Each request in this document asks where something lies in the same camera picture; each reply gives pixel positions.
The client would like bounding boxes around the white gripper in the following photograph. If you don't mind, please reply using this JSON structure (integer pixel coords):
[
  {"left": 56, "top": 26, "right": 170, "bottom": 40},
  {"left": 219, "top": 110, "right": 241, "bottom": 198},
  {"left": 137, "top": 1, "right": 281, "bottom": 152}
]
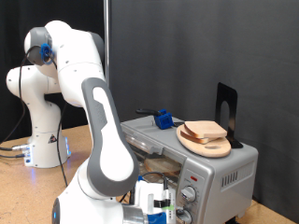
[{"left": 134, "top": 180, "right": 185, "bottom": 224}]

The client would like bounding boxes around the silver oven knob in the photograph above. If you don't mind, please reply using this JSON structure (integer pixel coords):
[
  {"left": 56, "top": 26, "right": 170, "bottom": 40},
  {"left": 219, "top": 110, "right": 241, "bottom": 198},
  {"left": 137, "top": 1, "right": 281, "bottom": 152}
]
[
  {"left": 176, "top": 208, "right": 193, "bottom": 224},
  {"left": 180, "top": 185, "right": 198, "bottom": 203}
]

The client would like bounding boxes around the spatula with blue block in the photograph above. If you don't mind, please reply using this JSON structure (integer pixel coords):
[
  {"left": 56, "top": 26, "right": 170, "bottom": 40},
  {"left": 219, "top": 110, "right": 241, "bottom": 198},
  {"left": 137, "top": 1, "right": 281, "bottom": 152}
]
[{"left": 135, "top": 107, "right": 188, "bottom": 131}]

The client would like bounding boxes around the silver toaster oven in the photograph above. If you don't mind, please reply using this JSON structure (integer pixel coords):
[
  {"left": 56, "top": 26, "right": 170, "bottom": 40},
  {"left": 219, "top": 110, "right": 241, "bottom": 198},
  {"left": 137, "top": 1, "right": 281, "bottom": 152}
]
[{"left": 121, "top": 112, "right": 260, "bottom": 224}]

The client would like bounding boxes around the round wooden board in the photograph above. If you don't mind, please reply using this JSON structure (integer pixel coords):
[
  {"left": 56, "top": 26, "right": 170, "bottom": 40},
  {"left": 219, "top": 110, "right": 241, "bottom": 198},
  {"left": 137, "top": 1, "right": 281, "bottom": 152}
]
[{"left": 176, "top": 123, "right": 233, "bottom": 159}]

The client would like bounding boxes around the black metal bookend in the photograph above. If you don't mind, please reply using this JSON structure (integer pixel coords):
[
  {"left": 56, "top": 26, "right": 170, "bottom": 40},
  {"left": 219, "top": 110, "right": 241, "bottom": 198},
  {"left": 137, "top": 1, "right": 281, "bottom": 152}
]
[{"left": 214, "top": 81, "right": 245, "bottom": 149}]

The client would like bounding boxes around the vertical metal pole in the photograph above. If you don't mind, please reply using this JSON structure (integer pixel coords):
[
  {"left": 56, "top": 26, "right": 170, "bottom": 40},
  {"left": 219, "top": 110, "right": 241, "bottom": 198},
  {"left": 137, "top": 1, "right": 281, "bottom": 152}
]
[{"left": 103, "top": 0, "right": 112, "bottom": 83}]

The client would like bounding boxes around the wrist camera on blue mount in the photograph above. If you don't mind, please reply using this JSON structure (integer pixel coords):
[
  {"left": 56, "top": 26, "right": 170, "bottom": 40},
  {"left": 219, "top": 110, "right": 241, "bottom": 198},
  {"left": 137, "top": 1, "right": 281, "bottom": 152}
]
[{"left": 147, "top": 189, "right": 178, "bottom": 224}]

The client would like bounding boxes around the black base cable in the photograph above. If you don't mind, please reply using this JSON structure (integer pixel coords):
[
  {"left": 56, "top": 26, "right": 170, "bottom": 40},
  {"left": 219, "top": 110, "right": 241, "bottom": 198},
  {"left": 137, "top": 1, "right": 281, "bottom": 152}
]
[
  {"left": 0, "top": 152, "right": 27, "bottom": 160},
  {"left": 0, "top": 143, "right": 31, "bottom": 152}
]

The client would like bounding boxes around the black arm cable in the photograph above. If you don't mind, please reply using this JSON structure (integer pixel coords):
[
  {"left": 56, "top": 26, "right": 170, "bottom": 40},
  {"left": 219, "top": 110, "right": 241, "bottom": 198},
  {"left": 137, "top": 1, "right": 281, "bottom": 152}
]
[{"left": 0, "top": 46, "right": 170, "bottom": 204}]

